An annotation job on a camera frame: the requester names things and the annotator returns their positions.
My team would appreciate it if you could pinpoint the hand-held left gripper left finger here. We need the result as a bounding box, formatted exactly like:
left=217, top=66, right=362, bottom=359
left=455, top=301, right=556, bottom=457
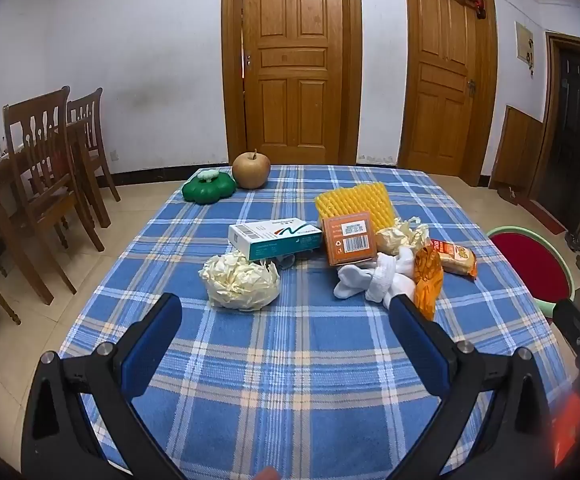
left=20, top=292, right=183, bottom=480

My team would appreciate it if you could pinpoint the brown apple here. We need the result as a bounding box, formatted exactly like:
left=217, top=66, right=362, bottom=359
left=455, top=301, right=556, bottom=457
left=232, top=149, right=271, bottom=190

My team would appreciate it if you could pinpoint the large paper ball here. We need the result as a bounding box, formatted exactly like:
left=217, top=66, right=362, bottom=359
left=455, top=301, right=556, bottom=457
left=199, top=252, right=281, bottom=312

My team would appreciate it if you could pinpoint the blue plaid tablecloth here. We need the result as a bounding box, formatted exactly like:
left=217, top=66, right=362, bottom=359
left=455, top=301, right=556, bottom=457
left=57, top=164, right=578, bottom=480

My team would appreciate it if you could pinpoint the wooden door with frame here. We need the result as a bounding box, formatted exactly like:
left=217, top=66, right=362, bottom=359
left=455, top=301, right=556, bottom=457
left=399, top=0, right=499, bottom=187
left=221, top=0, right=363, bottom=167

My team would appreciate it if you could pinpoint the red doormat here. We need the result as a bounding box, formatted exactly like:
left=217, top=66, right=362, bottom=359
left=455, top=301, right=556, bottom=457
left=514, top=195, right=568, bottom=235

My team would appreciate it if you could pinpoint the orange cardboard box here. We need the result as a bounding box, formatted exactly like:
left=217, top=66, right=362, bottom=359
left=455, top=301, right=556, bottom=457
left=321, top=211, right=379, bottom=267

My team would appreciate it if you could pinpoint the orange snack packet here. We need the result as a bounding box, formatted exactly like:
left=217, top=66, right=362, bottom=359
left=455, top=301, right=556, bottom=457
left=413, top=244, right=444, bottom=321

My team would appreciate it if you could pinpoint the small cream paper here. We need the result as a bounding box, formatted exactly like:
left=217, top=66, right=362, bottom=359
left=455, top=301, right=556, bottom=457
left=376, top=216, right=429, bottom=257

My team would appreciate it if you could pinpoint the green flower-shaped container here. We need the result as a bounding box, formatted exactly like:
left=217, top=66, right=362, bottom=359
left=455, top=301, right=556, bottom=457
left=181, top=170, right=236, bottom=205

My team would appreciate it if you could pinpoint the beige wall panel box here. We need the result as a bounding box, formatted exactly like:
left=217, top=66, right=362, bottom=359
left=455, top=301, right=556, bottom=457
left=514, top=20, right=535, bottom=77

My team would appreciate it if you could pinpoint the red biscuit packet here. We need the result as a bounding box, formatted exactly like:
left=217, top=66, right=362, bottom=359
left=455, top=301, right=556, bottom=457
left=429, top=238, right=478, bottom=281

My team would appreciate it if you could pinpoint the red round stool green rim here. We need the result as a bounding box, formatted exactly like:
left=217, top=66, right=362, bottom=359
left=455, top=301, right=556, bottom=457
left=486, top=226, right=578, bottom=317

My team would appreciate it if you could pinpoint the white teal medicine box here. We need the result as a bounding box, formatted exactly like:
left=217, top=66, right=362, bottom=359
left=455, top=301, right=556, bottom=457
left=228, top=217, right=323, bottom=262

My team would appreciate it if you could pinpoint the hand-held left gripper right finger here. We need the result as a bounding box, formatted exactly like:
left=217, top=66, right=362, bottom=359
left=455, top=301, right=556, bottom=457
left=389, top=294, right=555, bottom=480

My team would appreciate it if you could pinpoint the yellow foam fruit net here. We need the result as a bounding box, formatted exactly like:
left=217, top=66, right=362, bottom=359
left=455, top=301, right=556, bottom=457
left=315, top=182, right=395, bottom=233

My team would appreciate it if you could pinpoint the black entrance door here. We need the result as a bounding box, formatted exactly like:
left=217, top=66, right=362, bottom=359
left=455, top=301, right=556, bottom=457
left=527, top=31, right=580, bottom=241

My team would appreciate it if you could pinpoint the wooden wall cabinet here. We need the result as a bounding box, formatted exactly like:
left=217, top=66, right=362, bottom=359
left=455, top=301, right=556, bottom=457
left=490, top=105, right=545, bottom=193

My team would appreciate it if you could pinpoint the orange plastic bin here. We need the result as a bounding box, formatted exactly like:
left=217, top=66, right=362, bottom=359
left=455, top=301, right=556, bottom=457
left=552, top=390, right=580, bottom=461

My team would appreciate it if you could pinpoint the white sock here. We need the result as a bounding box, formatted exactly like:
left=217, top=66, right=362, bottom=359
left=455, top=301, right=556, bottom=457
left=332, top=246, right=417, bottom=304

